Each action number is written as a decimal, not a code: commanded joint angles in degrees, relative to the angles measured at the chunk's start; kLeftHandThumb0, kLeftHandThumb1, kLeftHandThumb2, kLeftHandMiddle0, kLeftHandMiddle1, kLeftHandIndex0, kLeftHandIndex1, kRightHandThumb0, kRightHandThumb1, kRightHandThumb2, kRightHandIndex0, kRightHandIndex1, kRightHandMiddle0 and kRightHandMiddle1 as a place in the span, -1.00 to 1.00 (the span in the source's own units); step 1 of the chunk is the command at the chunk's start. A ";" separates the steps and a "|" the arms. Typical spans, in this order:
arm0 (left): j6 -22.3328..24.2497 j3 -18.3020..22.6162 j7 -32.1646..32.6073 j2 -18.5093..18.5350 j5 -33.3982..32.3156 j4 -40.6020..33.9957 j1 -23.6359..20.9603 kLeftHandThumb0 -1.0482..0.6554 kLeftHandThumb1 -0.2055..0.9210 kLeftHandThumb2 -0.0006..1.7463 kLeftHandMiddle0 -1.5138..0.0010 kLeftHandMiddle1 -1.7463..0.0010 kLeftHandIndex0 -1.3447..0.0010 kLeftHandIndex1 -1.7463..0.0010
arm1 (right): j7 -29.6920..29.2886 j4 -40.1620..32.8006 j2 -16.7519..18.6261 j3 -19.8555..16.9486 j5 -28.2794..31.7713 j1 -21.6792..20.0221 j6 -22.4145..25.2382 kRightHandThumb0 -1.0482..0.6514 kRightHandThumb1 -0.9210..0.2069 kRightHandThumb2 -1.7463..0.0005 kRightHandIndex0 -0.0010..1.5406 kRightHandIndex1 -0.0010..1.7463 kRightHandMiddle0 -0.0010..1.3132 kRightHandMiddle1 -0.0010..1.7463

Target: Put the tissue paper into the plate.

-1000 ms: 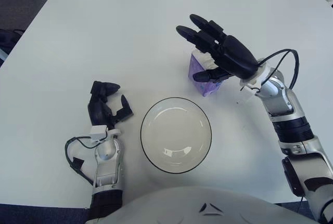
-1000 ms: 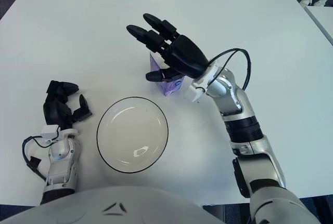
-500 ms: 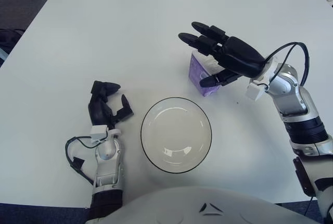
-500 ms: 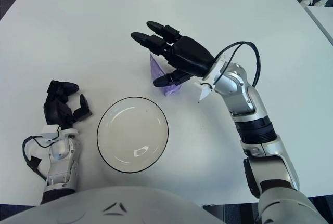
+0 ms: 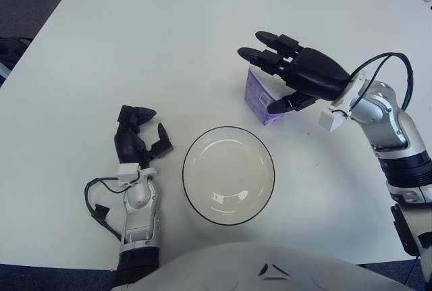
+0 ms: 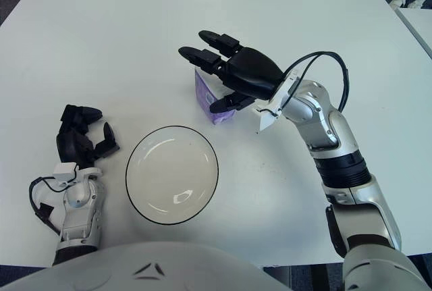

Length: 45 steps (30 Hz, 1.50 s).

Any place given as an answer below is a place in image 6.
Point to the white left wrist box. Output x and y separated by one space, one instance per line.
65 170

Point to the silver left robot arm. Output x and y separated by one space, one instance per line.
82 210

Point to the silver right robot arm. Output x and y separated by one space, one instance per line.
334 156

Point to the purple tissue paper pack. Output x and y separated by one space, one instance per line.
207 95

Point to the black table leg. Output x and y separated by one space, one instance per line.
320 277

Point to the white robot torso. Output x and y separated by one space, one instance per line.
152 270

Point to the white side table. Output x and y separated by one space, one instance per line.
420 24

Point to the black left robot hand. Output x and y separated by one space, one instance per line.
72 146

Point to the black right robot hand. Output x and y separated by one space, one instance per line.
249 68

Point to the white plate black rim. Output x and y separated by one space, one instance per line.
172 173

